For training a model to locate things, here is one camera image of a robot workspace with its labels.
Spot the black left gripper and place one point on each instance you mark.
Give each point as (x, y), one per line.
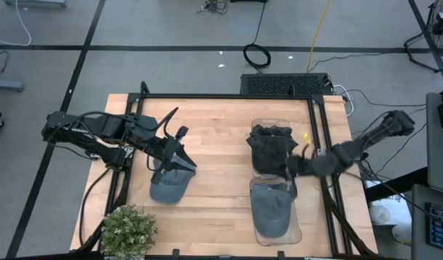
(168, 151)

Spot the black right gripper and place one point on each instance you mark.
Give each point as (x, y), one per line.
(300, 166)

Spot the gray baseball cap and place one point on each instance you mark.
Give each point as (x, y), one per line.
(271, 213)
(170, 187)

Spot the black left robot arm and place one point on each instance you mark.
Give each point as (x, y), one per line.
(105, 124)

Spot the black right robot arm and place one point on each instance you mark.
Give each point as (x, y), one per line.
(369, 139)

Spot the black computer case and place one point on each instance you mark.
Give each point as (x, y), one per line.
(284, 84)

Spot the small green potted plant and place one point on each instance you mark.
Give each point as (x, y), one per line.
(129, 233)

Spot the white paper roll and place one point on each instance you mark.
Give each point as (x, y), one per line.
(380, 214)
(402, 233)

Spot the black desk leg bar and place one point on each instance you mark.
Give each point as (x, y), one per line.
(394, 184)

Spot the gray desk top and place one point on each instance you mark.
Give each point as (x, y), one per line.
(438, 151)
(418, 216)

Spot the keyboard with coloured keys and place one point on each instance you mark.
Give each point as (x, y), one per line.
(439, 227)

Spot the gray furniture foot bar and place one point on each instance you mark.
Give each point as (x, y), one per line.
(35, 3)
(6, 86)

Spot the black floor fan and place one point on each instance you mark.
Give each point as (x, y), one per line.
(439, 17)

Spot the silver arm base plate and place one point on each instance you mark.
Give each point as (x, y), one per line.
(129, 151)
(320, 152)

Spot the black aluminium table frame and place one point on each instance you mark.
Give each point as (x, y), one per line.
(224, 96)

